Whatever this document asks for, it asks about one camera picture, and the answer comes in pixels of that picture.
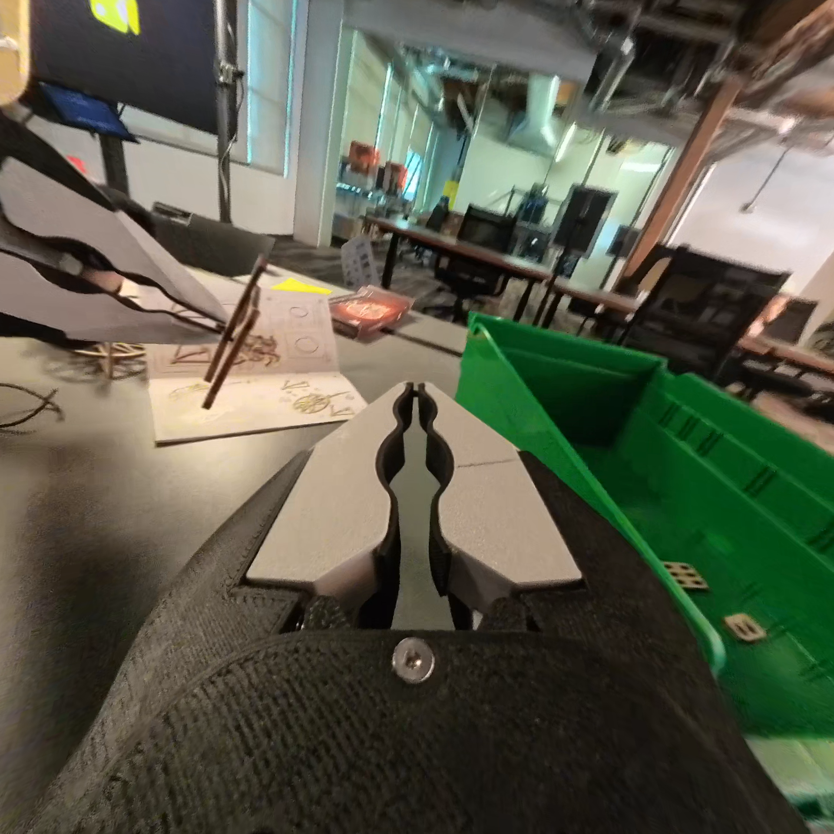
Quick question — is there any wooden model frame piece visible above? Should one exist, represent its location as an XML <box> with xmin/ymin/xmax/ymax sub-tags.
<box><xmin>201</xmin><ymin>254</ymin><xmax>272</xmax><ymax>411</ymax></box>

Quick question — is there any black panel on stand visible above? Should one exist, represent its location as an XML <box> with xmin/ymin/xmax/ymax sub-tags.
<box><xmin>551</xmin><ymin>184</ymin><xmax>619</xmax><ymax>256</ymax></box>

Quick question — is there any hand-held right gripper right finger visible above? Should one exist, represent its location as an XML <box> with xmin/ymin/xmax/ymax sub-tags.
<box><xmin>417</xmin><ymin>382</ymin><xmax>582</xmax><ymax>616</ymax></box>

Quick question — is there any long wooden table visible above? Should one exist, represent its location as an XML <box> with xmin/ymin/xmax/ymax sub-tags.
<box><xmin>361</xmin><ymin>215</ymin><xmax>642</xmax><ymax>328</ymax></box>

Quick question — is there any wooden model wheel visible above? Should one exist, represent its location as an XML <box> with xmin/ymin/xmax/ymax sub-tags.
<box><xmin>64</xmin><ymin>339</ymin><xmax>151</xmax><ymax>383</ymax></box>

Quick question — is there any green plastic bin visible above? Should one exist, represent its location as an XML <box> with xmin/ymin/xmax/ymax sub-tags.
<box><xmin>454</xmin><ymin>311</ymin><xmax>834</xmax><ymax>737</ymax></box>

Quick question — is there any paper instruction booklet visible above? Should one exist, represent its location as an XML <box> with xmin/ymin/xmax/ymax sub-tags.
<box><xmin>149</xmin><ymin>287</ymin><xmax>369</xmax><ymax>447</ymax></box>

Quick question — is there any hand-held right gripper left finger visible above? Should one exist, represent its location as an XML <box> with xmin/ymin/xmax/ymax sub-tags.
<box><xmin>246</xmin><ymin>381</ymin><xmax>418</xmax><ymax>613</ymax></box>

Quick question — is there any large dark screen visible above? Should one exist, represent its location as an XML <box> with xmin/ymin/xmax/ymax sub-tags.
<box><xmin>29</xmin><ymin>0</ymin><xmax>220</xmax><ymax>136</ymax></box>

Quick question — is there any white punched parts sheet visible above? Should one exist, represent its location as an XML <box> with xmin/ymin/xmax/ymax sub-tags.
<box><xmin>340</xmin><ymin>236</ymin><xmax>380</xmax><ymax>288</ymax></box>

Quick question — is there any blue tablet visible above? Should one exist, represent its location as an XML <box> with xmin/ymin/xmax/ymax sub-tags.
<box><xmin>38</xmin><ymin>83</ymin><xmax>139</xmax><ymax>144</ymax></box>

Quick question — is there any small perforated wooden piece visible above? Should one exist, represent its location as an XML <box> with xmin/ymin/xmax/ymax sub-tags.
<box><xmin>661</xmin><ymin>560</ymin><xmax>709</xmax><ymax>592</ymax></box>
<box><xmin>723</xmin><ymin>612</ymin><xmax>768</xmax><ymax>644</ymax></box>

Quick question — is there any black office chair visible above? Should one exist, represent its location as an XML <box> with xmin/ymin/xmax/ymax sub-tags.
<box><xmin>430</xmin><ymin>204</ymin><xmax>519</xmax><ymax>321</ymax></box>

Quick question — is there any metal stand pole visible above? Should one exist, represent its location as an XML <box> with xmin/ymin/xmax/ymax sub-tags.
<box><xmin>214</xmin><ymin>0</ymin><xmax>246</xmax><ymax>224</ymax></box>

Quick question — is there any black string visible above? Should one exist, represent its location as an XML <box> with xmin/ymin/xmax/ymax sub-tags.
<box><xmin>0</xmin><ymin>383</ymin><xmax>64</xmax><ymax>432</ymax></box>

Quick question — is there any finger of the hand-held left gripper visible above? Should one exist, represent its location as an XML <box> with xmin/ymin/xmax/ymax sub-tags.
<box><xmin>0</xmin><ymin>251</ymin><xmax>224</xmax><ymax>344</ymax></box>
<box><xmin>0</xmin><ymin>156</ymin><xmax>229</xmax><ymax>324</ymax></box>

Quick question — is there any red packet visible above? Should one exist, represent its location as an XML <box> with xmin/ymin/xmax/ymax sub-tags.
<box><xmin>329</xmin><ymin>285</ymin><xmax>414</xmax><ymax>341</ymax></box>

